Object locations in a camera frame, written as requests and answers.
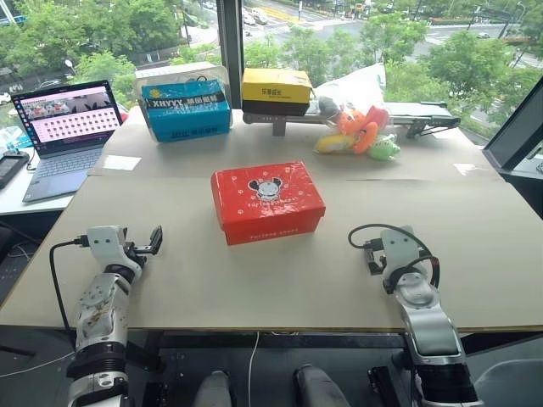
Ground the white side table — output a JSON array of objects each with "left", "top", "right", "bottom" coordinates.
[{"left": 0, "top": 122, "right": 131, "bottom": 218}]

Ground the dark slanted window frame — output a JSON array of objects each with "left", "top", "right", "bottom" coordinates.
[{"left": 483, "top": 77, "right": 543, "bottom": 171}]

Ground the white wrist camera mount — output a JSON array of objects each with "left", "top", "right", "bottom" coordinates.
[
  {"left": 86, "top": 226, "right": 129, "bottom": 270},
  {"left": 378, "top": 226, "right": 427, "bottom": 274}
]

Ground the yellow plush toy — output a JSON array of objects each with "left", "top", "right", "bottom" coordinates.
[{"left": 313, "top": 131, "right": 355, "bottom": 155}]

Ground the clear plastic bag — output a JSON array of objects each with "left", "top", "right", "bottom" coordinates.
[{"left": 312, "top": 63, "right": 389, "bottom": 116}]

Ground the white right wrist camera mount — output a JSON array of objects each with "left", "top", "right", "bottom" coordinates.
[{"left": 378, "top": 226, "right": 427, "bottom": 274}]

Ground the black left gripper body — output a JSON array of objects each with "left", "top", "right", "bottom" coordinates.
[{"left": 123, "top": 239, "right": 150, "bottom": 267}]

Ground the grey plush toy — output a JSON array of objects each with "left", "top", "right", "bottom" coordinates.
[{"left": 317, "top": 96, "right": 341, "bottom": 119}]

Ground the yellow and black box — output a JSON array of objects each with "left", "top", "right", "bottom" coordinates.
[{"left": 241, "top": 68, "right": 315, "bottom": 118}]

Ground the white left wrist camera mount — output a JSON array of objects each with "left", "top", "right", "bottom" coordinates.
[{"left": 86, "top": 226, "right": 129, "bottom": 270}]

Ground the red plush toy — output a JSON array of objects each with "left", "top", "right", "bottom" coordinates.
[{"left": 364, "top": 104, "right": 389, "bottom": 129}]

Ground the grey chair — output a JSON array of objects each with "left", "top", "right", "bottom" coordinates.
[{"left": 473, "top": 359, "right": 543, "bottom": 407}]

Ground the white plastic container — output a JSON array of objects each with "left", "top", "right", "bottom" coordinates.
[{"left": 134, "top": 61, "right": 231, "bottom": 112}]

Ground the white paper note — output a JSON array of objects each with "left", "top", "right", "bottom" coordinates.
[{"left": 102, "top": 154, "right": 143, "bottom": 172}]

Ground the red shoe box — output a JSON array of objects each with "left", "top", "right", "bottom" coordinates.
[{"left": 210, "top": 160, "right": 327, "bottom": 247}]

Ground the thin white cable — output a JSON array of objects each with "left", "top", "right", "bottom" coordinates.
[{"left": 247, "top": 333, "right": 260, "bottom": 407}]

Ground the green plush toy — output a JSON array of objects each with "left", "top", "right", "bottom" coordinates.
[{"left": 366, "top": 134, "right": 402, "bottom": 163}]

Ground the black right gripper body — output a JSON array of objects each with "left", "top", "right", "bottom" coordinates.
[{"left": 364, "top": 248, "right": 386, "bottom": 276}]

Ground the grey laptop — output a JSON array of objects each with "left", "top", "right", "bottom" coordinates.
[{"left": 11, "top": 80, "right": 126, "bottom": 206}]

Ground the round orange plush toy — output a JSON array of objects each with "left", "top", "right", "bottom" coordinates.
[{"left": 352, "top": 121, "right": 380, "bottom": 155}]

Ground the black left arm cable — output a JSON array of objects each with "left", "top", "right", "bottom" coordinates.
[{"left": 48, "top": 237, "right": 89, "bottom": 332}]

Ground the dark window pillar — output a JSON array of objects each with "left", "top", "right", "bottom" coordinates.
[{"left": 216, "top": 0, "right": 245, "bottom": 112}]

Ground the blue tissue pack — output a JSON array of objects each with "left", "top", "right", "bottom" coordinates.
[{"left": 141, "top": 79, "right": 233, "bottom": 143}]

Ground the black stand frame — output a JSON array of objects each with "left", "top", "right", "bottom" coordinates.
[{"left": 126, "top": 331, "right": 419, "bottom": 407}]

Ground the black handheld device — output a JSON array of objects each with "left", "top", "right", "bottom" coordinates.
[{"left": 0, "top": 151, "right": 31, "bottom": 190}]

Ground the dark rounded shape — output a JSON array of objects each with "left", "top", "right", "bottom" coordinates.
[
  {"left": 293, "top": 364, "right": 341, "bottom": 407},
  {"left": 198, "top": 369, "right": 232, "bottom": 407}
]

